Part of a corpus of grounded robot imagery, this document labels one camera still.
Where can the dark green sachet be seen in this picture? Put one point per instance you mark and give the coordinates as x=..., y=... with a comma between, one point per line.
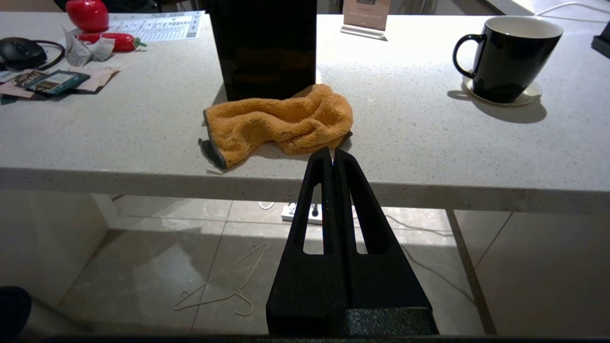
x=57, y=81

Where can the printed paper sheet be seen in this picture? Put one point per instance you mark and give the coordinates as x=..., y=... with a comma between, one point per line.
x=162, y=26

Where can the white power strip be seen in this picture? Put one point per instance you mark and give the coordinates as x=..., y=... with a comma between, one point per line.
x=289, y=213

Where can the black computer mouse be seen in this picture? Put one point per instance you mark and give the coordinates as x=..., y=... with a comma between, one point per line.
x=19, y=52

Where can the red chili pepper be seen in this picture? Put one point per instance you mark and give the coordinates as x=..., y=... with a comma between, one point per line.
x=121, y=41

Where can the black mug white inside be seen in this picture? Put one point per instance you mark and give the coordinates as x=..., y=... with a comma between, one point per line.
x=510, y=62

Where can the QR code table sign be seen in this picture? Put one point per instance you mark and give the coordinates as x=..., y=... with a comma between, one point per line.
x=364, y=14

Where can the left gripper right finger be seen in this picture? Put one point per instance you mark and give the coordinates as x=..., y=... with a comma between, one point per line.
x=381, y=286

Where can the orange cloth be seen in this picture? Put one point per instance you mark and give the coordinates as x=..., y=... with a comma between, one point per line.
x=286, y=119

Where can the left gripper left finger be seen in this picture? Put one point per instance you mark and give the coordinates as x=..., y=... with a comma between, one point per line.
x=305, y=286

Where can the crumpled white wrapper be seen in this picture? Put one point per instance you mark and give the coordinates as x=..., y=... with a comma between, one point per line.
x=78, y=51

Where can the red tomato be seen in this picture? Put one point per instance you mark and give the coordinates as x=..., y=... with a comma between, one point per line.
x=88, y=14

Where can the brown printed sachet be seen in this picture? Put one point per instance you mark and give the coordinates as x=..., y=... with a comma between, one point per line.
x=16, y=84

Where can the black tissue box white lid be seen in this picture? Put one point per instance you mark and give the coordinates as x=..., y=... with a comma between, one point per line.
x=262, y=47

